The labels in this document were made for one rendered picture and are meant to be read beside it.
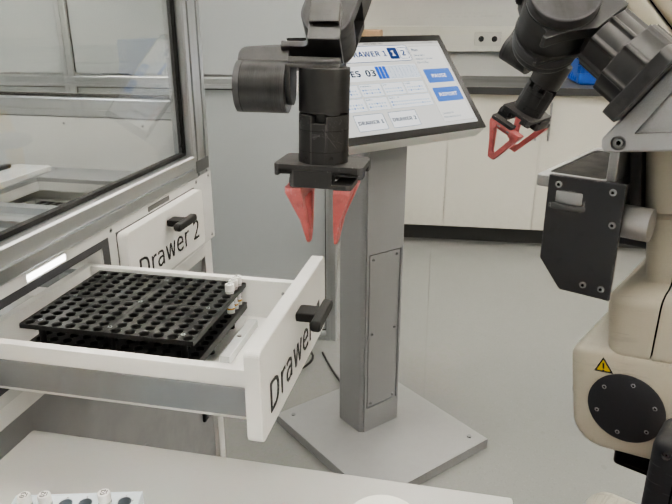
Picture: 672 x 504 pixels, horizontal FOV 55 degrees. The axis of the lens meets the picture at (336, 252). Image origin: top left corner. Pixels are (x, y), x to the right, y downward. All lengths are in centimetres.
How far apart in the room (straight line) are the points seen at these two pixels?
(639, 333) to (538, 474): 115
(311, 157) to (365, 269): 110
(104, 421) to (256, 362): 51
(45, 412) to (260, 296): 33
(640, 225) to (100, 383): 68
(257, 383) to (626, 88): 47
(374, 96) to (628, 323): 93
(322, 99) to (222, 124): 180
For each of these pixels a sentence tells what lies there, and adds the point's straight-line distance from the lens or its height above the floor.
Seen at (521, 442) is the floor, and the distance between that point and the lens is 217.
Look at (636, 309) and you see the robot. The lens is 95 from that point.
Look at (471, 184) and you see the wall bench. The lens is 375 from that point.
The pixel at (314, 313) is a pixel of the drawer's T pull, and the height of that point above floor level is 91.
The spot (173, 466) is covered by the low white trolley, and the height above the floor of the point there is 76.
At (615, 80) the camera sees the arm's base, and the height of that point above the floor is 118.
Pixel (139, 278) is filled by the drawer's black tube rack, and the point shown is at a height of 90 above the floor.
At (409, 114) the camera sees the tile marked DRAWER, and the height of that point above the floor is 101.
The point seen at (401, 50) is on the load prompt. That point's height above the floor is 116.
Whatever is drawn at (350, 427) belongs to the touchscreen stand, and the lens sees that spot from 208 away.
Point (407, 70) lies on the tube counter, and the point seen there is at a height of 111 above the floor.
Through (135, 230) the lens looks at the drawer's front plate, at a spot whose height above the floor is 93.
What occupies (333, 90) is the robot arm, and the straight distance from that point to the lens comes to 71.
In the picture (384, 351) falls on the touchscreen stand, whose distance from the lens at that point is 197.
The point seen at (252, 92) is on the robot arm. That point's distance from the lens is 72.
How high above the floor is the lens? 124
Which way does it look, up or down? 20 degrees down
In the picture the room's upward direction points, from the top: straight up
